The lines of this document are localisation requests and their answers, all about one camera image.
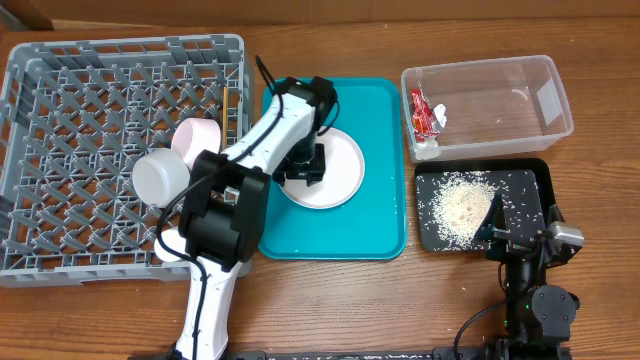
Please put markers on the pink small bowl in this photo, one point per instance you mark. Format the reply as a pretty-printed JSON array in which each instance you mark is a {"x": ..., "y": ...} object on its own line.
[{"x": 195, "y": 135}]

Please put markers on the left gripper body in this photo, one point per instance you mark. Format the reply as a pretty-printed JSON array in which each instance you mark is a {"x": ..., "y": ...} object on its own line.
[{"x": 316, "y": 166}]

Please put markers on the white round plate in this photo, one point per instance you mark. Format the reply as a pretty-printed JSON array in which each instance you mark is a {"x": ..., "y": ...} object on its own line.
[{"x": 345, "y": 170}]

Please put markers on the red snack wrapper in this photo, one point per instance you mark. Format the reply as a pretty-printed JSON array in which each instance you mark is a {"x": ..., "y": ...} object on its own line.
[{"x": 427, "y": 122}]

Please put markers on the clear plastic waste bin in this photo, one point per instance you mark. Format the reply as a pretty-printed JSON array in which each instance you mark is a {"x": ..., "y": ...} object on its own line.
[{"x": 493, "y": 107}]

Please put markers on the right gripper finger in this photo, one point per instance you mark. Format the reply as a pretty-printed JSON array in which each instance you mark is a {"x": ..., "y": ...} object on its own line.
[
  {"x": 494, "y": 221},
  {"x": 554, "y": 214}
]

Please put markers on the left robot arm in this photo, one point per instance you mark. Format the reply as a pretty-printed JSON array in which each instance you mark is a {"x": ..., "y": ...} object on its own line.
[{"x": 225, "y": 204}]

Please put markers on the white paper cup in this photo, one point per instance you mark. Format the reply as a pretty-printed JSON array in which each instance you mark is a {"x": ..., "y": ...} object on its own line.
[{"x": 171, "y": 247}]

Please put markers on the teal plastic serving tray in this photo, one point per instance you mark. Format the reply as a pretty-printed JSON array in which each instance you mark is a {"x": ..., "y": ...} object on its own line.
[{"x": 371, "y": 225}]

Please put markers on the grey bowl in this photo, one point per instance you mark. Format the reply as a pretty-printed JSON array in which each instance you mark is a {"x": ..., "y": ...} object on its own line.
[{"x": 159, "y": 177}]

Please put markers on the grey plastic dish rack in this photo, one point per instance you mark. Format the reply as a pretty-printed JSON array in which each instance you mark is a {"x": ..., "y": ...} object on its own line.
[{"x": 75, "y": 117}]

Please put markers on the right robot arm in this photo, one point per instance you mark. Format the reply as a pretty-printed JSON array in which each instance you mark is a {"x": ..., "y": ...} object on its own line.
[{"x": 538, "y": 315}]

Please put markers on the black rectangular tray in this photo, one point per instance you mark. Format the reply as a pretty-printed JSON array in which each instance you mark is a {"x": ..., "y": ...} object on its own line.
[{"x": 537, "y": 166}]

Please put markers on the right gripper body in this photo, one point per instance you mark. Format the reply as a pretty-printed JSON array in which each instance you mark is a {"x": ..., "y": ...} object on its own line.
[{"x": 507, "y": 247}]

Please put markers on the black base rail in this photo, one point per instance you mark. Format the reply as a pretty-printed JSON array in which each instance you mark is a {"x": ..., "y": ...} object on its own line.
[{"x": 438, "y": 353}]

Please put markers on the pile of white rice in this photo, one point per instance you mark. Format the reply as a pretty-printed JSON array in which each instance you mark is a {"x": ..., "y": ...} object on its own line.
[{"x": 452, "y": 205}]

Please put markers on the wooden chopstick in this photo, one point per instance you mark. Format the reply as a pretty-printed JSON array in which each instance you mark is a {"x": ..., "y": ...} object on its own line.
[{"x": 224, "y": 121}]

